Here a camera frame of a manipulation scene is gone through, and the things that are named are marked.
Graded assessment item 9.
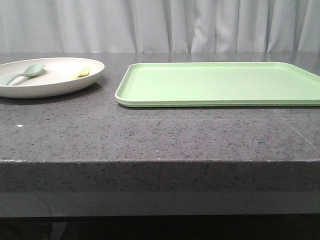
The yellow plastic fork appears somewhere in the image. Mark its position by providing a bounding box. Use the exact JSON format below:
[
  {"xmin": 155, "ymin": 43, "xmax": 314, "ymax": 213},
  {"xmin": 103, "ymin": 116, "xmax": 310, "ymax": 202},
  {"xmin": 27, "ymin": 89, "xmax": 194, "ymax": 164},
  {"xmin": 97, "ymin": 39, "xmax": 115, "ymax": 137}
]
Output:
[{"xmin": 68, "ymin": 66, "xmax": 91, "ymax": 80}]

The round beige plate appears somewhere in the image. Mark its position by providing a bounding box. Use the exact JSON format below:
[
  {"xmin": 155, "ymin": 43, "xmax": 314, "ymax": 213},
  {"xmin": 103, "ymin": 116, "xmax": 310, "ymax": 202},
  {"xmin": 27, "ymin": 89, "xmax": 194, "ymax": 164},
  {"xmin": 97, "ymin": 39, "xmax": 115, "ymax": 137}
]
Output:
[{"xmin": 0, "ymin": 57, "xmax": 105, "ymax": 99}]

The light green serving tray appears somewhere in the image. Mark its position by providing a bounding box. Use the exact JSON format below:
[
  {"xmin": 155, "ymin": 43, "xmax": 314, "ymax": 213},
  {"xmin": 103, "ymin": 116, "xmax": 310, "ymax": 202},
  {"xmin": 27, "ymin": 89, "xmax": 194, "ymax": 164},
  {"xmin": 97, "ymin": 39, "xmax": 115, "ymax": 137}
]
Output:
[{"xmin": 115, "ymin": 62, "xmax": 320, "ymax": 108}]

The pale green plastic spoon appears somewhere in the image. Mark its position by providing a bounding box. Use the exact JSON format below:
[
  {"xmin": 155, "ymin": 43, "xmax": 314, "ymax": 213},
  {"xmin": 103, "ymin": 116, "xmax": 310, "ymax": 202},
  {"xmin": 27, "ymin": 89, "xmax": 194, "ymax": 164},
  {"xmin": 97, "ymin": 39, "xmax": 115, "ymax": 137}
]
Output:
[{"xmin": 0, "ymin": 63, "xmax": 45, "ymax": 86}]

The white pleated curtain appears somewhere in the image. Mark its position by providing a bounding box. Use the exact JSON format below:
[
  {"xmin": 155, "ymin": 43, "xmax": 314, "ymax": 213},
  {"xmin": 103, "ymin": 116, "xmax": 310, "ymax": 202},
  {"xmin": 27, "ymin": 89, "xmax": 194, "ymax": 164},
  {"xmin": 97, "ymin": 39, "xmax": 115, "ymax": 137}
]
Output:
[{"xmin": 0, "ymin": 0, "xmax": 320, "ymax": 53}]

